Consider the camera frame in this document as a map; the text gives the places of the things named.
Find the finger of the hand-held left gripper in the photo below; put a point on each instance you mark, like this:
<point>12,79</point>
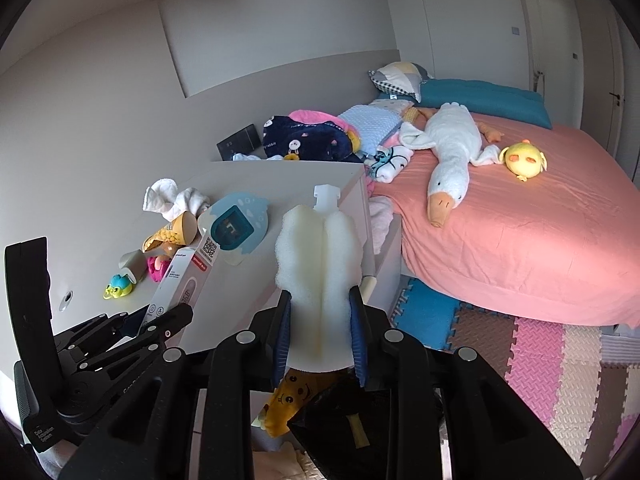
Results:
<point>150,340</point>
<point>100,332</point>

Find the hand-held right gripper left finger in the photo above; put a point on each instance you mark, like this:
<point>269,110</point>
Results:
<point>282,335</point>

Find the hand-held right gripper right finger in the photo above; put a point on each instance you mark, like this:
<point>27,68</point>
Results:
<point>357,337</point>

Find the yellow bear plush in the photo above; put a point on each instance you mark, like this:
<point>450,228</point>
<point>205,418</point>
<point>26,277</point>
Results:
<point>287,400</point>

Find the white box with red label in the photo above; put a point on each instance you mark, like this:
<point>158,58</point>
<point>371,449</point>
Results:
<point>180,280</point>

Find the white foam piece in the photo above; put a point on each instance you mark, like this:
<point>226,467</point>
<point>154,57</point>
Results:
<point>320,260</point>

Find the green and blue toy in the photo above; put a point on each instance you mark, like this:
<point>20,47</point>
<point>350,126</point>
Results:
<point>117,287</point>

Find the pink toy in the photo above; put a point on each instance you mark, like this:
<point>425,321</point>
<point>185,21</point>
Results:
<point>157,267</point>

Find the grey small cup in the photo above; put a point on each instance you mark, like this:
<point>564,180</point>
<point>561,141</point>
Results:
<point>131,262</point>

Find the yellow snack cup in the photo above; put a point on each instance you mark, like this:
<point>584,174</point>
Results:
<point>172,232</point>

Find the pale hanging cloth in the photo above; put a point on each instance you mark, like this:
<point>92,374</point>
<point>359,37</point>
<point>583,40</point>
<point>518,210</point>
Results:
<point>380,220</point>

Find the blue toy clock device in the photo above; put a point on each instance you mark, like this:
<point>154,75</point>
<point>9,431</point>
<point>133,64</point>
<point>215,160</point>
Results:
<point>235,225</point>

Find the white towel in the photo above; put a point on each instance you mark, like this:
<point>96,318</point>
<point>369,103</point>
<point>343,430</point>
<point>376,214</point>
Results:
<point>165,197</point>

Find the white cabinet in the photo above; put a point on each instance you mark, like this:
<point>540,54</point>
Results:
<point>300,180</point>

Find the white cartoon print cloth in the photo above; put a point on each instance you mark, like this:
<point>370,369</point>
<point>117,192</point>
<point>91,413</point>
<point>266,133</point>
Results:
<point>392,165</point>

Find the foam floor mat tiles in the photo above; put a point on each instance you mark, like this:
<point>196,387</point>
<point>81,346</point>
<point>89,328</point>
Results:
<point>540,360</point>

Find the bed with pink sheet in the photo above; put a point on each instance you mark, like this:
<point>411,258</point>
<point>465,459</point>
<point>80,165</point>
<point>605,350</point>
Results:
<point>525,240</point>

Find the navy rabbit print blanket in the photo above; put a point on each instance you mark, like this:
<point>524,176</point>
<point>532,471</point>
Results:
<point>310,140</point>

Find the white goose plush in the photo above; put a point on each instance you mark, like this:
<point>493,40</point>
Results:
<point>450,155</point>

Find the light blue blanket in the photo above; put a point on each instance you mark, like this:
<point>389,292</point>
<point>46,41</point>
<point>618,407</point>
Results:
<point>372,125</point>

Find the pink cloth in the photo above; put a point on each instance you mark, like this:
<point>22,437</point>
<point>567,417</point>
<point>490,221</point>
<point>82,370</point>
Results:
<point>310,116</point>

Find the yellow chick plush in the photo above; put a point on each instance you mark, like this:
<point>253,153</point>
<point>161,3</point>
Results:
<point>522,160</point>

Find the patterned checkered pillow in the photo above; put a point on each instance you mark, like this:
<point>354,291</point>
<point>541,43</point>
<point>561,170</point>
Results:
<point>400,80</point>

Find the teal pillow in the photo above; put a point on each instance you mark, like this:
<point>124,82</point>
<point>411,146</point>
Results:
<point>480,95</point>

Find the white door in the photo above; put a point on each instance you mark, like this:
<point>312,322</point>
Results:
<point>550,50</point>

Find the black wall socket panel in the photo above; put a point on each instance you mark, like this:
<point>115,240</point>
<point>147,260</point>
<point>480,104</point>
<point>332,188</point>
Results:
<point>237,142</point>

